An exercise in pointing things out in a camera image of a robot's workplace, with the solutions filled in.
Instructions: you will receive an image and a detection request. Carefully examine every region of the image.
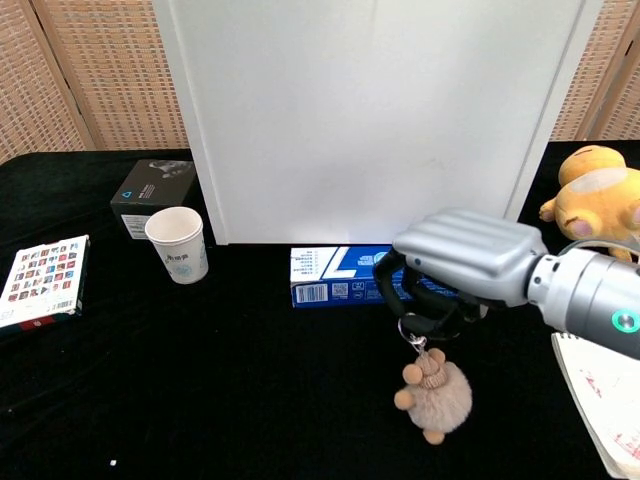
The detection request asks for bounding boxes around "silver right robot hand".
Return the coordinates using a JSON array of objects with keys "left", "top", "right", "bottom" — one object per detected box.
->
[{"left": 372, "top": 208, "right": 549, "bottom": 342}]

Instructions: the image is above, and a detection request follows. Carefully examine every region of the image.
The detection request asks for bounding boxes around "fluffy beige keychain toy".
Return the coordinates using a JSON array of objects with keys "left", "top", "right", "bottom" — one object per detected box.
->
[{"left": 394, "top": 312, "right": 474, "bottom": 446}]

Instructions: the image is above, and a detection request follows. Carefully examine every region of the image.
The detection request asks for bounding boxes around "yellow plush toy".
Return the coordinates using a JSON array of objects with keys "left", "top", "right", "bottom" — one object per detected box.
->
[{"left": 538, "top": 144, "right": 640, "bottom": 264}]

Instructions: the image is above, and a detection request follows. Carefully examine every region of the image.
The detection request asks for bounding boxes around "blue toothpaste box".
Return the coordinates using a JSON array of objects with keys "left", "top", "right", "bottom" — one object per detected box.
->
[{"left": 289, "top": 244, "right": 475, "bottom": 310}]

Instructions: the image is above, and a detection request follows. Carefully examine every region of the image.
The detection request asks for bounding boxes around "white upright board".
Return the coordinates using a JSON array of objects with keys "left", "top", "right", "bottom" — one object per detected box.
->
[{"left": 151, "top": 0, "right": 605, "bottom": 247}]

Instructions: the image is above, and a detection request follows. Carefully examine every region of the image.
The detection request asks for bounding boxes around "white spiral notebook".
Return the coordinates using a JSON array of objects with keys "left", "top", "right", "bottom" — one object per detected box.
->
[{"left": 550, "top": 331, "right": 640, "bottom": 480}]

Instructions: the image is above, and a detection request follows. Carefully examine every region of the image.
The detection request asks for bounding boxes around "white paper cup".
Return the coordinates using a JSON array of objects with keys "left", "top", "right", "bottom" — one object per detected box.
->
[{"left": 144, "top": 205, "right": 210, "bottom": 286}]

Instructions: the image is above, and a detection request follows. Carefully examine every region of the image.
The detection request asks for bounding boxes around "black velvet tablecloth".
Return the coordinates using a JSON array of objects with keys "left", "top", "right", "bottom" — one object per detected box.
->
[{"left": 0, "top": 140, "right": 640, "bottom": 480}]

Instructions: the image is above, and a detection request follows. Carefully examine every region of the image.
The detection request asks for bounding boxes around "black product box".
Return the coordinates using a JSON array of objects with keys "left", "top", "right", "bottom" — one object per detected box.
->
[{"left": 109, "top": 159, "right": 197, "bottom": 242}]

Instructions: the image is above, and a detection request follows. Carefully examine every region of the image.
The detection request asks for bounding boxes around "woven rattan folding screen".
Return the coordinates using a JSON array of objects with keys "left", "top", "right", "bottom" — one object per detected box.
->
[{"left": 0, "top": 0, "right": 640, "bottom": 165}]

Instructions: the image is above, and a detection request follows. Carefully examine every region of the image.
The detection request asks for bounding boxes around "book with picture grid cover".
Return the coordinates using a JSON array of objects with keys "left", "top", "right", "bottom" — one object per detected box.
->
[{"left": 0, "top": 234, "right": 91, "bottom": 338}]

